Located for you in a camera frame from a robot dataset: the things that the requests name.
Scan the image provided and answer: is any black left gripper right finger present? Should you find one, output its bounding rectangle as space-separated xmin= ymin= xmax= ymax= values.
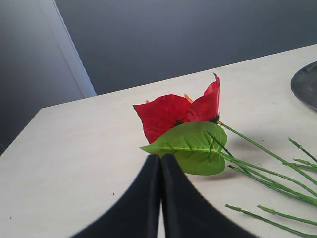
xmin=161 ymin=154 xmax=255 ymax=238

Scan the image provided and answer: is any artificial red anthurium plant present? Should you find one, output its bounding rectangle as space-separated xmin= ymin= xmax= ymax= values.
xmin=134 ymin=73 xmax=317 ymax=238

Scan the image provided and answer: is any round stainless steel plate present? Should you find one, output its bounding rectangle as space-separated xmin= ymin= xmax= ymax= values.
xmin=290 ymin=61 xmax=317 ymax=111

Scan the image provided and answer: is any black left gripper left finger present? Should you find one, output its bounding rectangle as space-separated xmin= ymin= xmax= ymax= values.
xmin=73 ymin=155 xmax=161 ymax=238

